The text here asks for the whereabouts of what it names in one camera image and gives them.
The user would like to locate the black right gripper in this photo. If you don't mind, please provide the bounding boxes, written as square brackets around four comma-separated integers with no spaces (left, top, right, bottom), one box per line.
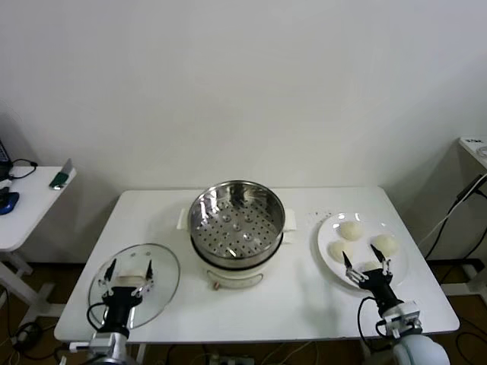
[342,244,404,311]

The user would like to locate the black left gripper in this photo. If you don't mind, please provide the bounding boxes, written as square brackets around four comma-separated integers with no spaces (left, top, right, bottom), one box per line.
[97,258,155,332]

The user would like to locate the glass lid with beige handle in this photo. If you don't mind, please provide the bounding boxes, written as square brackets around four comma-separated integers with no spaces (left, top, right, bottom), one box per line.
[88,243,181,330]

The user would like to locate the stainless steel steamer basket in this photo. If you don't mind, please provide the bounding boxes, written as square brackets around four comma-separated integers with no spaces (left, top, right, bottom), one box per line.
[188,179,286,267]

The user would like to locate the white round plate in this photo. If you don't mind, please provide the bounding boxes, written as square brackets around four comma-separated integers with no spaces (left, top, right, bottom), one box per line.
[317,211,410,292]

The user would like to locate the scattered dark crumbs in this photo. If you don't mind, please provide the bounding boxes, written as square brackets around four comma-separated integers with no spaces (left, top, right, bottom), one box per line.
[310,207,334,225]

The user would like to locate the white electric cooker base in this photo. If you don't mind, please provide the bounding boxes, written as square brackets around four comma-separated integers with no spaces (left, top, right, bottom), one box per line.
[177,207,298,292]

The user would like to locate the black floor power brick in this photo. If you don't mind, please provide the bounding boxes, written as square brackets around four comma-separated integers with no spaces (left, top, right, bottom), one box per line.
[13,322,43,343]

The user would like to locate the white side table with monitor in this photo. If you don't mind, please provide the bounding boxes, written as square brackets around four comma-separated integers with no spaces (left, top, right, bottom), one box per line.
[0,165,77,319]

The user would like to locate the black power adapter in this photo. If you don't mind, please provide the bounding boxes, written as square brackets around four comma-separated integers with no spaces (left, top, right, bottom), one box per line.
[455,173,483,202]

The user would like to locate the white power strip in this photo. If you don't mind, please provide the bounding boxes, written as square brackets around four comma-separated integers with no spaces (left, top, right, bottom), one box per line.
[207,353,256,365]

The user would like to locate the blue computer mouse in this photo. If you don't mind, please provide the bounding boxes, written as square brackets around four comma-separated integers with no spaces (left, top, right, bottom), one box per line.
[0,191,20,216]

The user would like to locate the black computer monitor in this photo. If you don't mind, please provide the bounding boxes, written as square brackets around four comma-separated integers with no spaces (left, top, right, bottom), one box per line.
[0,138,12,182]

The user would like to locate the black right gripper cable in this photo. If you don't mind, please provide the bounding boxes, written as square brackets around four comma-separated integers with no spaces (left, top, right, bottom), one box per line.
[358,295,382,339]

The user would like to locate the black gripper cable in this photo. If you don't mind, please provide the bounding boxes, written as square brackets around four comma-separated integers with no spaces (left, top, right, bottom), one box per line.
[358,295,382,339]
[86,301,108,332]

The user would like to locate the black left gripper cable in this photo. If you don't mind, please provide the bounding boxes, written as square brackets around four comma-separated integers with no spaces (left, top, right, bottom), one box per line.
[86,301,108,332]

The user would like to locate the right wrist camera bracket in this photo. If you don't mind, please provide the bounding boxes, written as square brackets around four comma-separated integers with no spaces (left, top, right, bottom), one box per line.
[395,300,422,324]

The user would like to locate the long black power cable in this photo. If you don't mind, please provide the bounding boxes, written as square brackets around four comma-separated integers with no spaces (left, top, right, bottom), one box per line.
[424,197,460,262]

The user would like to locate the green handled scraper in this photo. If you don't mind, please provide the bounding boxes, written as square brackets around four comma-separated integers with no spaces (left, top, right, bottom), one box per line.
[48,158,73,190]

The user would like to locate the thin black looped cable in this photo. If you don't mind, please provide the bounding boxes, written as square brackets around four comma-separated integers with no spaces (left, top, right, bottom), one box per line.
[7,157,38,180]

